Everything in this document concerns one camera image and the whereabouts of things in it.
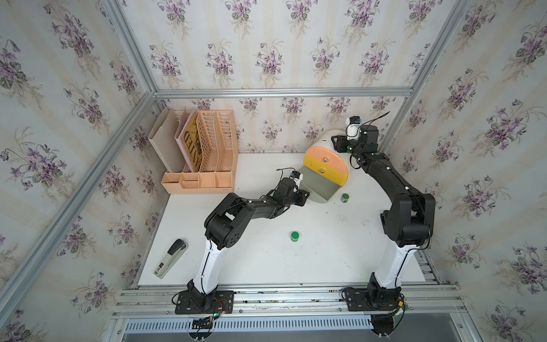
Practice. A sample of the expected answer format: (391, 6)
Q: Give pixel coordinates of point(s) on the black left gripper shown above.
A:
(301, 199)

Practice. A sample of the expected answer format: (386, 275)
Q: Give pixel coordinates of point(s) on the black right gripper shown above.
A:
(339, 142)

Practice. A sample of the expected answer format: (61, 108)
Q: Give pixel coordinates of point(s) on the pink top drawer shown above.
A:
(329, 154)

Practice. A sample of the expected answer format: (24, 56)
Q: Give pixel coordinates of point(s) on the grey bottom drawer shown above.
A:
(320, 189)

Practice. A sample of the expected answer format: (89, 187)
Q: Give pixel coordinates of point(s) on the yellow drawer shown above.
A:
(340, 178)

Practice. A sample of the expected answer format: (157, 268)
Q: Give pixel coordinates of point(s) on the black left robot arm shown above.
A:
(226, 224)

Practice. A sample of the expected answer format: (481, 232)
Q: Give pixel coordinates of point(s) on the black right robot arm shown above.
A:
(409, 223)

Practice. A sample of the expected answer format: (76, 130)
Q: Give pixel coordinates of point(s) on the white oval drawer cabinet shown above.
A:
(325, 141)

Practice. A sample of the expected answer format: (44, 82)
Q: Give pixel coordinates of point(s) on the beige desk file organizer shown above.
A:
(220, 152)

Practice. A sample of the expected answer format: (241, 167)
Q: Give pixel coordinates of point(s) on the wanted poster book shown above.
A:
(187, 139)

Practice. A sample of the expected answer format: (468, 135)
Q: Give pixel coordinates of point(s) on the grey black stapler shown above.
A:
(177, 249)

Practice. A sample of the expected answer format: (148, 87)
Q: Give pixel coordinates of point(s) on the beige cardboard folder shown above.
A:
(162, 139)

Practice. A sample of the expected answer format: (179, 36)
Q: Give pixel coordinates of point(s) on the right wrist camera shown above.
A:
(352, 130)

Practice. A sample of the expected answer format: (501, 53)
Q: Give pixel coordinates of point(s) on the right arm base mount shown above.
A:
(374, 297)

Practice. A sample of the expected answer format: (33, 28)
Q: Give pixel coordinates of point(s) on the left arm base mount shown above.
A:
(193, 301)

